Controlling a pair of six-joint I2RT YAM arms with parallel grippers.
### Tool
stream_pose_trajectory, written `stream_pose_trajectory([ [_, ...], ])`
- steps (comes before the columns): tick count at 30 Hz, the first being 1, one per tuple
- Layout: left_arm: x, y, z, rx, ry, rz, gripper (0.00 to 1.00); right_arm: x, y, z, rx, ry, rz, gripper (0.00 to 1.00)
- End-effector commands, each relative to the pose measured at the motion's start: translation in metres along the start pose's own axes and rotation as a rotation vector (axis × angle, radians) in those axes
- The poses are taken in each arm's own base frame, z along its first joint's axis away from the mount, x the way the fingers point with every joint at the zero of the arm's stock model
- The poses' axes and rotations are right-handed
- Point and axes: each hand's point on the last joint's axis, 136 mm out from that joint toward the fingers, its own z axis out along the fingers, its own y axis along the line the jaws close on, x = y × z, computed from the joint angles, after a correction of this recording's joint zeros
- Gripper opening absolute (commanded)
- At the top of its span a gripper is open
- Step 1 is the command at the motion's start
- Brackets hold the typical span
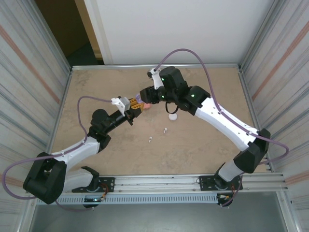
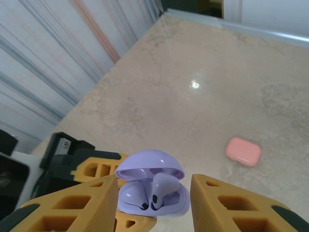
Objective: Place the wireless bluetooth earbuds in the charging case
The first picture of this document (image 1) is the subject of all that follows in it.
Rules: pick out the aluminium table edge rail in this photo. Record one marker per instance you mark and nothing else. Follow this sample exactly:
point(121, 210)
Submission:
point(120, 66)

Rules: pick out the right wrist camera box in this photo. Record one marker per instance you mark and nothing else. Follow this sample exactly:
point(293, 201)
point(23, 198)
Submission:
point(155, 79)

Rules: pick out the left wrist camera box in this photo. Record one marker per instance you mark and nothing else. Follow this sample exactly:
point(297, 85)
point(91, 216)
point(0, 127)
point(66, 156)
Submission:
point(124, 104)

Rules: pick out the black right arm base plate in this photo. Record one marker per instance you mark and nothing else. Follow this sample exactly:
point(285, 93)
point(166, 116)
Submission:
point(205, 183)

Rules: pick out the pink earbud charging case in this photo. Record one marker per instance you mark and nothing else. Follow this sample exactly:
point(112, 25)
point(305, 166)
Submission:
point(147, 106)

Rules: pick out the aluminium side frame rail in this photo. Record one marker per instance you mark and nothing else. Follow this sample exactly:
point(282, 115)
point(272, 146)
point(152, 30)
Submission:
point(246, 91)
point(66, 91)

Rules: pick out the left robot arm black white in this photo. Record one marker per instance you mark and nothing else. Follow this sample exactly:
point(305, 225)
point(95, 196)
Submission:
point(72, 152)

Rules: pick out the beige door frame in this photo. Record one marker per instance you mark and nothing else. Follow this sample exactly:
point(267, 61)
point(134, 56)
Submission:
point(88, 24)

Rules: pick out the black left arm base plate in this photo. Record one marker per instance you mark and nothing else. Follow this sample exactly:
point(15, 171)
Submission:
point(107, 184)

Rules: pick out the aluminium mounting rail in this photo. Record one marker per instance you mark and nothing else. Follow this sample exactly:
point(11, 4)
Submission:
point(154, 183)

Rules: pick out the white earbud charging case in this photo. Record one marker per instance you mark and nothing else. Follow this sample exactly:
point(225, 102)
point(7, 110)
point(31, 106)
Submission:
point(173, 118)

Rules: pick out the purple earbud charging case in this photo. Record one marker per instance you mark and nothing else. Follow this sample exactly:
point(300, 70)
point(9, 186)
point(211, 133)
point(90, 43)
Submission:
point(138, 98)

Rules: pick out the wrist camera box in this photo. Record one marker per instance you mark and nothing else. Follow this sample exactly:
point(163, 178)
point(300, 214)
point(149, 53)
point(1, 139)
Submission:
point(124, 104)
point(155, 79)

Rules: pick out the brown wooden door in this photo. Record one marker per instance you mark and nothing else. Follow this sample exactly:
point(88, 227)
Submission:
point(60, 24)

